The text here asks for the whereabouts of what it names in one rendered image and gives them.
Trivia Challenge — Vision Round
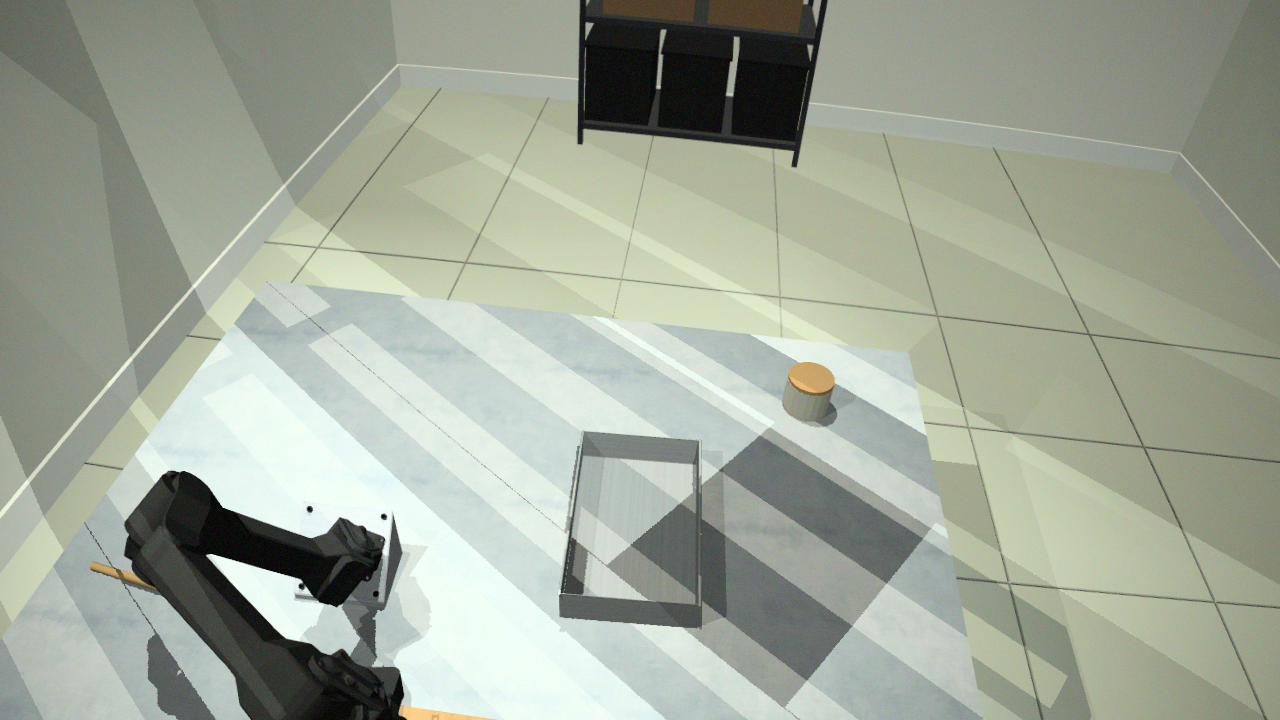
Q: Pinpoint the light wooden board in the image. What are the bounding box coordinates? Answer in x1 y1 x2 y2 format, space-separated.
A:
399 705 497 720

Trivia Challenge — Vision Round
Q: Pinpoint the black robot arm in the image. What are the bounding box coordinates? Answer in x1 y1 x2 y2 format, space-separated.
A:
124 471 407 720

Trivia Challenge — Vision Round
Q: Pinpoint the grey cylindrical canister with wooden lid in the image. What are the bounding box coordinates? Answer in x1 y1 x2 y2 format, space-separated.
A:
782 363 835 421

